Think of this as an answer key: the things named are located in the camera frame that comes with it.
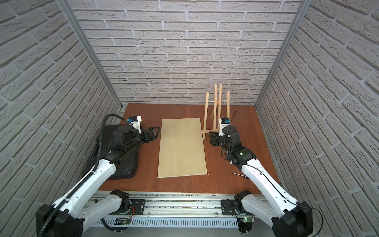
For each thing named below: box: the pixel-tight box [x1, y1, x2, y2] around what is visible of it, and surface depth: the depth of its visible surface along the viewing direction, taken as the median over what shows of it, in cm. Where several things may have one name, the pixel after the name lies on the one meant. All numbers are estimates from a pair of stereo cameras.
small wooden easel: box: [200, 83, 230, 140], surface depth 91 cm
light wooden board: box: [157, 117, 208, 179], surface depth 95 cm
